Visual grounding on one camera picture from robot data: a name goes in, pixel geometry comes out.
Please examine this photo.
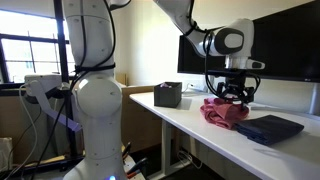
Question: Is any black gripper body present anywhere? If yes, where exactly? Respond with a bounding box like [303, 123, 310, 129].
[217, 77, 255, 103]

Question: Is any pink floral patterned cloth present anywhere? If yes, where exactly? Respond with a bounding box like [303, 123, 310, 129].
[160, 83, 172, 88]

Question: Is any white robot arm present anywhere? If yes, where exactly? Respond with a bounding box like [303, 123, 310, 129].
[63, 0, 255, 180]

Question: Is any dark grey fabric box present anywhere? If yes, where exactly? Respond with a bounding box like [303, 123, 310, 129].
[154, 82, 182, 108]

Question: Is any cardboard box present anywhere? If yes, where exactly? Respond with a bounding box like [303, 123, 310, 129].
[115, 73, 162, 152]

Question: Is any dark navy folded cloth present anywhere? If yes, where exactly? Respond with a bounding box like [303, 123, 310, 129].
[235, 115, 304, 146]

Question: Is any large black monitor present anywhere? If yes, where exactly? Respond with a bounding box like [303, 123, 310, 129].
[177, 0, 320, 84]

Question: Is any white table leg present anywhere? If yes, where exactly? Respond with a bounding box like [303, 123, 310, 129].
[147, 120, 190, 180]

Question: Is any white device on stand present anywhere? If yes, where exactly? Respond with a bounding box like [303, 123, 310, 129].
[25, 74, 81, 132]

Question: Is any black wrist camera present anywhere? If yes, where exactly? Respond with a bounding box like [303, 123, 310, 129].
[207, 69, 252, 78]

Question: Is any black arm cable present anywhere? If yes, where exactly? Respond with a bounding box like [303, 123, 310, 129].
[184, 0, 262, 101]

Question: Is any window with black frame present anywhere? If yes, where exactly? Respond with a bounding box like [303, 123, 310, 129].
[0, 0, 75, 88]

